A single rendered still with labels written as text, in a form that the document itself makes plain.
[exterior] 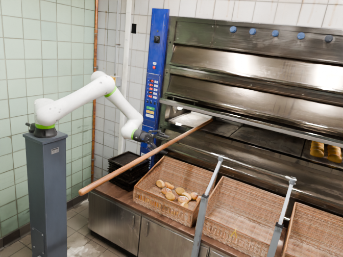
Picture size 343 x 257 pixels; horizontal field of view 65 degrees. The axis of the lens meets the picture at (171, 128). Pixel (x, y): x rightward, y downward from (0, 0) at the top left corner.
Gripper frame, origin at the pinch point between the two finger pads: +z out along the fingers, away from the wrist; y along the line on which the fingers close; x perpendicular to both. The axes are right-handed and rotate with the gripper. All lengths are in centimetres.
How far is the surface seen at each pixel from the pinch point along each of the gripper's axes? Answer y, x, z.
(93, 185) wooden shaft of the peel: 0, 72, 2
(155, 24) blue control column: -82, -50, -51
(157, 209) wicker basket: 59, -4, -3
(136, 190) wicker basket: 50, -4, -25
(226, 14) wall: -94, -53, 10
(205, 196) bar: 24.5, 5.4, 37.4
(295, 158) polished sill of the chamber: 2, -53, 83
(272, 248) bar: 40, 7, 85
